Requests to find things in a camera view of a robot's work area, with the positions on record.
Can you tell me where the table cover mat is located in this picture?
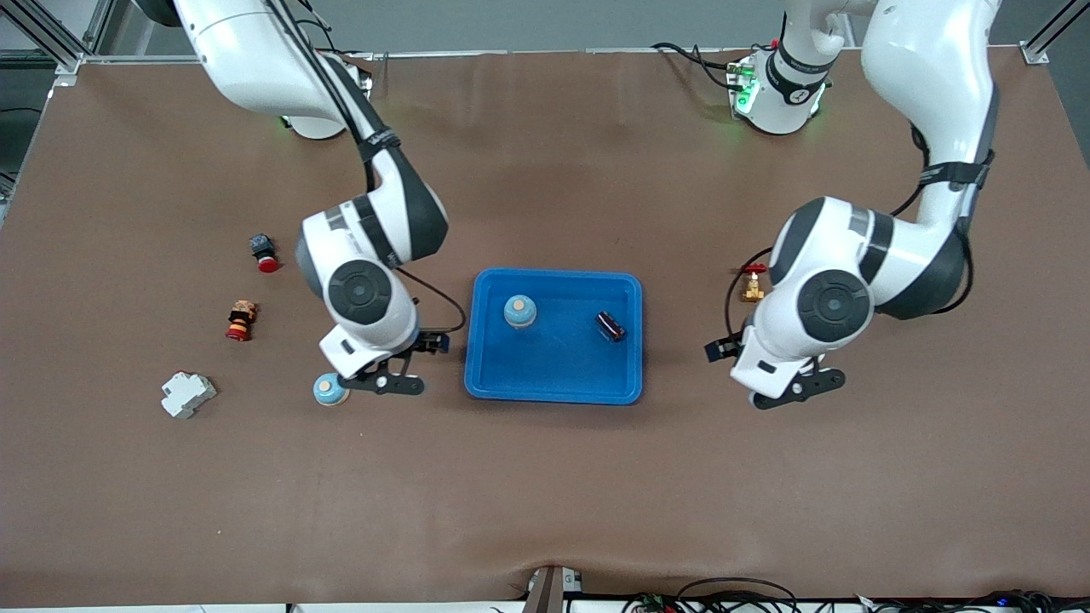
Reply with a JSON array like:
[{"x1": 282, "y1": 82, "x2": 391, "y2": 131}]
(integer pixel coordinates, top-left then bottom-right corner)
[{"x1": 0, "y1": 47, "x2": 1090, "y2": 607}]

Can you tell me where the red button orange black body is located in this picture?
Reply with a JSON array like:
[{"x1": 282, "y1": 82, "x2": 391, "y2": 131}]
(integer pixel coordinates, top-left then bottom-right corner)
[{"x1": 225, "y1": 300, "x2": 258, "y2": 342}]

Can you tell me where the aluminium frame corner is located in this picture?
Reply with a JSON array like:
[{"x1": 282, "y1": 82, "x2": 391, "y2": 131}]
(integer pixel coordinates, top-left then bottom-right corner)
[
  {"x1": 17, "y1": 0, "x2": 116, "y2": 77},
  {"x1": 1022, "y1": 0, "x2": 1078, "y2": 65}
]

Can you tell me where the black floor cable bundle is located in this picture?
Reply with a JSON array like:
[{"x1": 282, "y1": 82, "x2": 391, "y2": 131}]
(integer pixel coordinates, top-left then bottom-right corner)
[{"x1": 622, "y1": 577, "x2": 1090, "y2": 613}]

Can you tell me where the black arm base cable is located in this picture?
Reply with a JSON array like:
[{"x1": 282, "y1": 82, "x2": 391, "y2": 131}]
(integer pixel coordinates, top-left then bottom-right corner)
[{"x1": 651, "y1": 41, "x2": 750, "y2": 90}]

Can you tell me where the blue plastic tray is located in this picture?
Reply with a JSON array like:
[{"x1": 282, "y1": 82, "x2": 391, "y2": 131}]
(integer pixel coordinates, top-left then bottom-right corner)
[{"x1": 464, "y1": 268, "x2": 644, "y2": 406}]

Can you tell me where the white circuit breaker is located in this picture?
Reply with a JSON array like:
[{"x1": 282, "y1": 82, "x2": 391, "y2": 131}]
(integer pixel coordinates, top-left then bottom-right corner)
[{"x1": 160, "y1": 371, "x2": 218, "y2": 421}]

